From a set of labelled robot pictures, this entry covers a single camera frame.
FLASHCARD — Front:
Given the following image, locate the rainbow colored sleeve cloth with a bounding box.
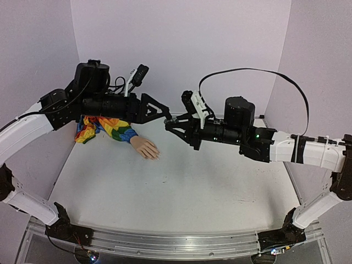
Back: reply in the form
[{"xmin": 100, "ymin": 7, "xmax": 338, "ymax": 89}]
[{"xmin": 75, "ymin": 115, "xmax": 138, "ymax": 144}]

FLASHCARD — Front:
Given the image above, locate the black right camera cable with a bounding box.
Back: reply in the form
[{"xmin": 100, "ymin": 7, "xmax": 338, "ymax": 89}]
[{"xmin": 198, "ymin": 68, "xmax": 310, "ymax": 135}]

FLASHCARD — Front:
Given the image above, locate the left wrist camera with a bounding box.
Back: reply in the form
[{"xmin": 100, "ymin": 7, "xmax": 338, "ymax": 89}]
[{"xmin": 124, "ymin": 64, "xmax": 149, "ymax": 97}]

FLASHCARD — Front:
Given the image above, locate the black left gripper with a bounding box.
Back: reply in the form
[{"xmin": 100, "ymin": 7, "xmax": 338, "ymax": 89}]
[{"xmin": 83, "ymin": 91, "xmax": 173, "ymax": 123}]

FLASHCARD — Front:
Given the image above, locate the aluminium front rail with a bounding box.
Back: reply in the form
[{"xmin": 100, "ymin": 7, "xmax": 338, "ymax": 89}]
[{"xmin": 27, "ymin": 217, "xmax": 322, "ymax": 261}]

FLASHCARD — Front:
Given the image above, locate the mannequin hand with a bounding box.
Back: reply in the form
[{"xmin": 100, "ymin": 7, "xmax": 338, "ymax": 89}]
[{"xmin": 130, "ymin": 136, "xmax": 160, "ymax": 160}]

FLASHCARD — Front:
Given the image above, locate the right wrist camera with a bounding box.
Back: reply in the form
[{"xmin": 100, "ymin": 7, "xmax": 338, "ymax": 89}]
[{"xmin": 181, "ymin": 91, "xmax": 215, "ymax": 129}]

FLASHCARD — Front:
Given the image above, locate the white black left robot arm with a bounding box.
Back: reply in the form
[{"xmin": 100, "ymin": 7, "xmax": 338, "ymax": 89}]
[{"xmin": 1, "ymin": 59, "xmax": 171, "ymax": 240}]

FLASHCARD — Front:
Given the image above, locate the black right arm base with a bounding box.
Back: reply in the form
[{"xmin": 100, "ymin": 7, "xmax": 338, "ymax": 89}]
[{"xmin": 258, "ymin": 207, "xmax": 306, "ymax": 252}]

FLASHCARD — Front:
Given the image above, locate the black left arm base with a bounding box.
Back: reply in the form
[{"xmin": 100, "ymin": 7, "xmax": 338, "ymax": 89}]
[{"xmin": 45, "ymin": 202, "xmax": 94, "ymax": 246}]

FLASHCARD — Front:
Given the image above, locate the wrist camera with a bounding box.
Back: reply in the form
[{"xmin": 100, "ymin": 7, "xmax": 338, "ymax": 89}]
[
  {"xmin": 124, "ymin": 64, "xmax": 149, "ymax": 97},
  {"xmin": 181, "ymin": 91, "xmax": 215, "ymax": 129}
]

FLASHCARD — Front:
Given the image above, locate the glitter nail polish bottle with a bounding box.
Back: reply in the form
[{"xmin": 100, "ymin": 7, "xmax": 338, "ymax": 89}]
[{"xmin": 164, "ymin": 118, "xmax": 178, "ymax": 125}]

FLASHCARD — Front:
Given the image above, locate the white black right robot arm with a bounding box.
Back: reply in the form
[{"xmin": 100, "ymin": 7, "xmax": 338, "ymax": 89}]
[{"xmin": 164, "ymin": 94, "xmax": 351, "ymax": 229}]

